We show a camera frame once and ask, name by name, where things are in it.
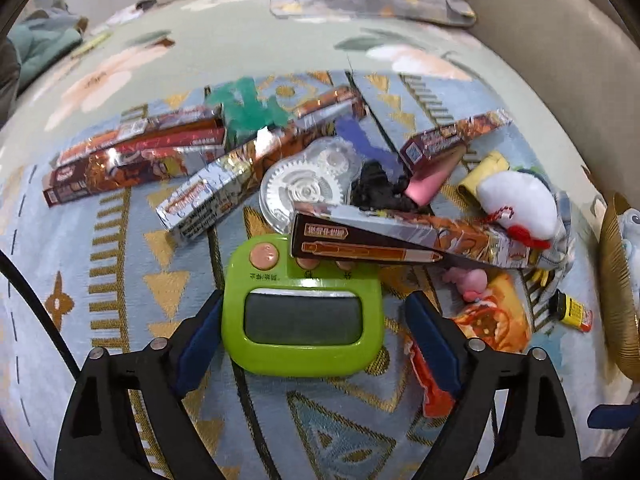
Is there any green digital timer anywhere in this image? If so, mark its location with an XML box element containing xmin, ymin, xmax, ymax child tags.
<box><xmin>221</xmin><ymin>234</ymin><xmax>385</xmax><ymax>378</ymax></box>

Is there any red small packet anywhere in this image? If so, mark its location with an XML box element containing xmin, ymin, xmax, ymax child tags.
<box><xmin>404</xmin><ymin>336</ymin><xmax>454</xmax><ymax>418</ymax></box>

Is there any orange snack packet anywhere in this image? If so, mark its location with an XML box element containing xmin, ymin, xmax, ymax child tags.
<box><xmin>454</xmin><ymin>273</ymin><xmax>532</xmax><ymax>353</ymax></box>

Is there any yellow lead refill box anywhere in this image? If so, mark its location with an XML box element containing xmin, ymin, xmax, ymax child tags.
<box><xmin>548</xmin><ymin>289</ymin><xmax>593</xmax><ymax>333</ymax></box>

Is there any pink plush toy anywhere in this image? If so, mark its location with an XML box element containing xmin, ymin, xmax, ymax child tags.
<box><xmin>442</xmin><ymin>266</ymin><xmax>488</xmax><ymax>302</ymax></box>

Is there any white plush duck toy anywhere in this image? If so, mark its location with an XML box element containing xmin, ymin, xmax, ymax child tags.
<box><xmin>476</xmin><ymin>170</ymin><xmax>575</xmax><ymax>271</ymax></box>

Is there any patterned blue rug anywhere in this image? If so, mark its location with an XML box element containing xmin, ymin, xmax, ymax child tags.
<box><xmin>1</xmin><ymin>72</ymin><xmax>628</xmax><ymax>479</ymax></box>

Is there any yellow paper roll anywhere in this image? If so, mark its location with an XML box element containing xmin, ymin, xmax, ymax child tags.
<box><xmin>458</xmin><ymin>151</ymin><xmax>510</xmax><ymax>204</ymax></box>

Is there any silver comic pen box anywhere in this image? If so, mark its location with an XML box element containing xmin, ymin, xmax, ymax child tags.
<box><xmin>156</xmin><ymin>119</ymin><xmax>335</xmax><ymax>243</ymax></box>

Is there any pink pen case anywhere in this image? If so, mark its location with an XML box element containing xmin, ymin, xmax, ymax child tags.
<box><xmin>405</xmin><ymin>146</ymin><xmax>466</xmax><ymax>207</ymax></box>

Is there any dark pen box front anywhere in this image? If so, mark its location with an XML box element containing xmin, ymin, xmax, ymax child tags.
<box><xmin>290</xmin><ymin>202</ymin><xmax>551</xmax><ymax>269</ymax></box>

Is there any black toy figure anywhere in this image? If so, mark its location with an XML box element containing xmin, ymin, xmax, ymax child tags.
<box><xmin>350</xmin><ymin>160</ymin><xmax>419</xmax><ymax>212</ymax></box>

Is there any red brown pen box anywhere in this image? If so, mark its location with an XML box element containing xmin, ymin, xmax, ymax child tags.
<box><xmin>42</xmin><ymin>104</ymin><xmax>227</xmax><ymax>207</ymax></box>

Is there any maroon pen box right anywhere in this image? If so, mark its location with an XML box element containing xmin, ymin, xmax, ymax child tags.
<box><xmin>399</xmin><ymin>108</ymin><xmax>513</xmax><ymax>174</ymax></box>

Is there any clear correction tape dispenser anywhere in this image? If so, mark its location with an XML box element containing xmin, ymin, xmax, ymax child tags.
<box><xmin>259</xmin><ymin>136</ymin><xmax>362</xmax><ymax>234</ymax></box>

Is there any green plastic splat piece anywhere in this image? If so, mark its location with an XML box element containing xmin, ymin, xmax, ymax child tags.
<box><xmin>204</xmin><ymin>77</ymin><xmax>290</xmax><ymax>151</ymax></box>

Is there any purple plastic splat piece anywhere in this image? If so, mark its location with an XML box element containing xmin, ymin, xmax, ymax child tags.
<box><xmin>335</xmin><ymin>116</ymin><xmax>405</xmax><ymax>181</ymax></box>

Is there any orange long pen box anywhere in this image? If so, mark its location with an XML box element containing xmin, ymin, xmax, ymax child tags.
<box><xmin>291</xmin><ymin>84</ymin><xmax>367</xmax><ymax>120</ymax></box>

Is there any teal clothing pile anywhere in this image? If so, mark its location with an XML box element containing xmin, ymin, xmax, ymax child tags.
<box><xmin>8</xmin><ymin>8</ymin><xmax>89</xmax><ymax>93</ymax></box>

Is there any beige sofa cushion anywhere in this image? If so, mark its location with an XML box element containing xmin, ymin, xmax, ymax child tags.
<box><xmin>465</xmin><ymin>0</ymin><xmax>639</xmax><ymax>204</ymax></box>

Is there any black cable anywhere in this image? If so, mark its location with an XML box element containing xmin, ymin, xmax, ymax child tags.
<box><xmin>0</xmin><ymin>250</ymin><xmax>82</xmax><ymax>380</ymax></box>

